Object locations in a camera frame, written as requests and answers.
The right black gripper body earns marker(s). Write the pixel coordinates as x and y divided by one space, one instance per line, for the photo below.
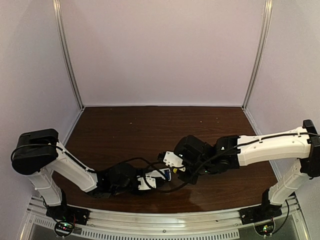
183 176

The white remote control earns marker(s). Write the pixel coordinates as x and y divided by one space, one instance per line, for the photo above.
158 175

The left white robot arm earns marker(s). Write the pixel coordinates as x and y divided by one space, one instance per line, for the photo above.
39 153

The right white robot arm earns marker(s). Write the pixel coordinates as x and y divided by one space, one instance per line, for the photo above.
301 144

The blue battery in remote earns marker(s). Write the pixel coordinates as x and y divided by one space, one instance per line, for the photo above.
167 174

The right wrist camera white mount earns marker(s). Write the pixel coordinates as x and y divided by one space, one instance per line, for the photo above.
171 160

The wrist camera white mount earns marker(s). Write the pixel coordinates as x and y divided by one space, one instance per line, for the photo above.
147 183
171 160

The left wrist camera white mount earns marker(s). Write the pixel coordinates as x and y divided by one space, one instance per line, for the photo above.
147 183

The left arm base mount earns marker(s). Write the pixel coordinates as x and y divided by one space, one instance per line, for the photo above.
66 218

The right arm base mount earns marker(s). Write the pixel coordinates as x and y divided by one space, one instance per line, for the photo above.
262 218

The right aluminium frame post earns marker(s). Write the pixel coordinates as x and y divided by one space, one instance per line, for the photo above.
263 37

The aluminium frame post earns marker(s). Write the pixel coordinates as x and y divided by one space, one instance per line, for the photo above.
66 53
263 37

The left aluminium frame post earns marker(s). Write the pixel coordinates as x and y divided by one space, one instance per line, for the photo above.
66 53

